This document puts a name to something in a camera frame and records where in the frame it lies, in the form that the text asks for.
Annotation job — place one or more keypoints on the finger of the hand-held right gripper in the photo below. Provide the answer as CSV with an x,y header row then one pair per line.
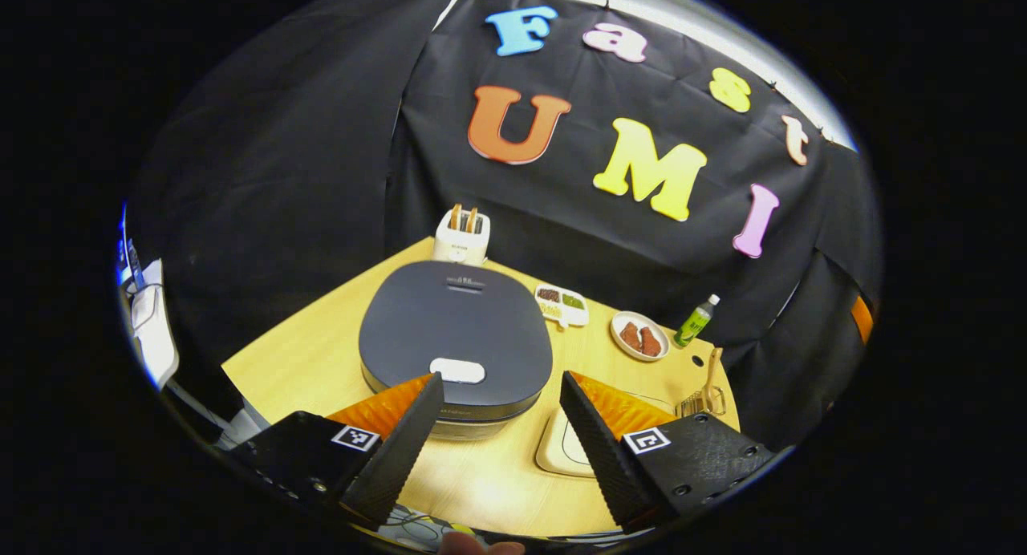
x,y
862,318

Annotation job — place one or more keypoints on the white toaster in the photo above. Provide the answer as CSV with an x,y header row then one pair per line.
x,y
460,246

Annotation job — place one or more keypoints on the green drink bottle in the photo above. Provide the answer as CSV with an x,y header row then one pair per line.
x,y
694,324

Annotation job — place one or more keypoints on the white rice cooker button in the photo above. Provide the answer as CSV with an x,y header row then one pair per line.
x,y
457,370

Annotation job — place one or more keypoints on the white divided dish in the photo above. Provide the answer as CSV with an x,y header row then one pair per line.
x,y
562,308

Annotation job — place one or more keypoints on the dark grey rice cooker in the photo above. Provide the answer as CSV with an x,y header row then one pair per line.
x,y
457,314

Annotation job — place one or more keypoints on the white round plate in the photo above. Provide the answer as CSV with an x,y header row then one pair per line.
x,y
638,354

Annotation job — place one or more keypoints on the toast slice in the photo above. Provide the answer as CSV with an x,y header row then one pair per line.
x,y
472,219
456,216

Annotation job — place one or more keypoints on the brown meat piece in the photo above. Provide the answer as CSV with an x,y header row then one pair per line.
x,y
630,336
650,342

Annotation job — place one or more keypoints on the black backdrop cloth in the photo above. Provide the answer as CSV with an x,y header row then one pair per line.
x,y
305,178

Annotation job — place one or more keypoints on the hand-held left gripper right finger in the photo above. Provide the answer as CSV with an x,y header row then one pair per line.
x,y
602,451

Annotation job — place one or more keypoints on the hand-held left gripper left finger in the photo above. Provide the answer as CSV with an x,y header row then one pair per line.
x,y
401,451

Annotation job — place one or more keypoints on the white desk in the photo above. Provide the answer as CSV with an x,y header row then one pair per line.
x,y
152,338

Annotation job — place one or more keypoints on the wooden spoon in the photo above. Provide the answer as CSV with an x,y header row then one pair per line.
x,y
712,370

